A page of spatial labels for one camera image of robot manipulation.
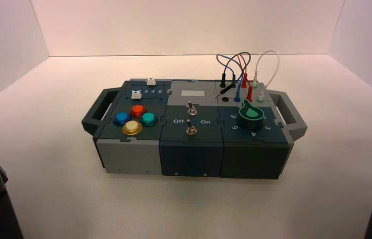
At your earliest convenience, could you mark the green pointer rotary knob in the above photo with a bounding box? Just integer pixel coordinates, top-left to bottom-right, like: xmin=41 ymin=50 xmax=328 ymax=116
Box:
xmin=237 ymin=98 xmax=266 ymax=131

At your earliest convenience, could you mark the pale rectangular display window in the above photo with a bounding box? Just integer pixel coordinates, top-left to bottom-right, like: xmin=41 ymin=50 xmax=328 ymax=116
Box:
xmin=181 ymin=89 xmax=205 ymax=98

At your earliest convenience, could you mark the teal round push button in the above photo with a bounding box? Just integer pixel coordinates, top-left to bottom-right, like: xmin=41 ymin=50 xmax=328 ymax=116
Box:
xmin=139 ymin=112 xmax=159 ymax=127

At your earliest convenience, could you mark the dark modular control panel box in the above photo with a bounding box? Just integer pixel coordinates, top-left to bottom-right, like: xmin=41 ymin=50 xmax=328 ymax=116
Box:
xmin=81 ymin=78 xmax=308 ymax=180

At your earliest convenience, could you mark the red round push button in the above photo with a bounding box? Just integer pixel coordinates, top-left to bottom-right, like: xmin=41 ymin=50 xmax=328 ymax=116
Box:
xmin=129 ymin=105 xmax=147 ymax=119

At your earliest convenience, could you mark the yellow round push button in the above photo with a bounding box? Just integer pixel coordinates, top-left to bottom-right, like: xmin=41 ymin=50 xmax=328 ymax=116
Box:
xmin=122 ymin=120 xmax=143 ymax=136

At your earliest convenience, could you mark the blue round push button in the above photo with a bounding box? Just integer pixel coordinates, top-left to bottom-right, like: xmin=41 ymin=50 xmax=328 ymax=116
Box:
xmin=112 ymin=112 xmax=132 ymax=127

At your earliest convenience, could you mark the black banana plug cable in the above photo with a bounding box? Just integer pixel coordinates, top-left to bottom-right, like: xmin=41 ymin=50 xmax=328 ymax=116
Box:
xmin=215 ymin=51 xmax=252 ymax=97

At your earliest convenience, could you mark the blue banana plug cable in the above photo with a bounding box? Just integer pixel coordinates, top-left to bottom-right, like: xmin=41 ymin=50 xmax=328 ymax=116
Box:
xmin=216 ymin=53 xmax=243 ymax=102

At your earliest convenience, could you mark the red banana plug cable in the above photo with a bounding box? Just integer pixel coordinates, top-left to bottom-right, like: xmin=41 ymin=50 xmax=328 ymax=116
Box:
xmin=237 ymin=54 xmax=254 ymax=102

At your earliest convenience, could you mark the white banana plug cable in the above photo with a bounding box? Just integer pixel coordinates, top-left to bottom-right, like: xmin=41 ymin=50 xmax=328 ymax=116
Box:
xmin=252 ymin=50 xmax=280 ymax=102

